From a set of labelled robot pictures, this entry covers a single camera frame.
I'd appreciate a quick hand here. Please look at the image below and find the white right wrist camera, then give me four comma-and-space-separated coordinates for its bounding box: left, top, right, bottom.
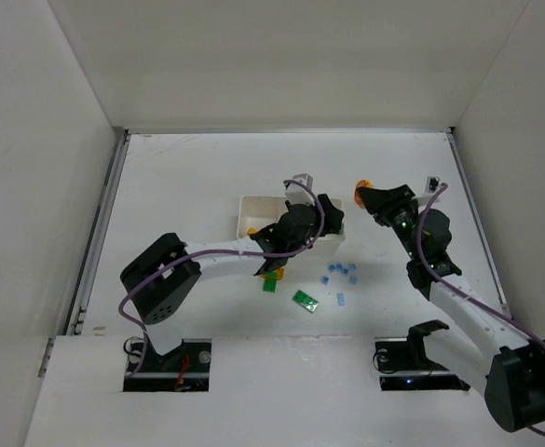
425, 176, 442, 196

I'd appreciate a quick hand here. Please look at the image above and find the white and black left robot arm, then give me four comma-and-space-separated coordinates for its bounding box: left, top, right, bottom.
120, 194, 345, 357

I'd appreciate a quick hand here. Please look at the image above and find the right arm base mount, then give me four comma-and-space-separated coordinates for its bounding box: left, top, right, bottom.
372, 320, 470, 392

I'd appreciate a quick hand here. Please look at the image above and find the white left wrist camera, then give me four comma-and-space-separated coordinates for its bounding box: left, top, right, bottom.
283, 173, 315, 205

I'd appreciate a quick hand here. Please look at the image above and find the yellow and green lego stack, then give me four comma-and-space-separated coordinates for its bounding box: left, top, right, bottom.
261, 267, 285, 293

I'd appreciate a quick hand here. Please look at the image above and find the green flat lego plate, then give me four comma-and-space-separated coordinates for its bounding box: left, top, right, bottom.
293, 290, 320, 313

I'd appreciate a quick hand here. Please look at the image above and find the white three-compartment container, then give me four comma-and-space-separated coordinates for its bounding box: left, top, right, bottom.
237, 196, 346, 257

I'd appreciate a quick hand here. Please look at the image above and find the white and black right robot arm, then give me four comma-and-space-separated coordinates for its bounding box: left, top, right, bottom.
355, 183, 545, 435

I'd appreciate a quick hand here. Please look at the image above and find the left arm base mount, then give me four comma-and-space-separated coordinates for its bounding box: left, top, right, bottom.
123, 337, 212, 393

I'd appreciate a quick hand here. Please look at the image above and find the yellow oval butterfly lego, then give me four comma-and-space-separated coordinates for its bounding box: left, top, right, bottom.
354, 180, 375, 209

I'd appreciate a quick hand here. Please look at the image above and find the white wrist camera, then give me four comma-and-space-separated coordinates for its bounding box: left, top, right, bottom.
425, 176, 442, 196
283, 173, 315, 205

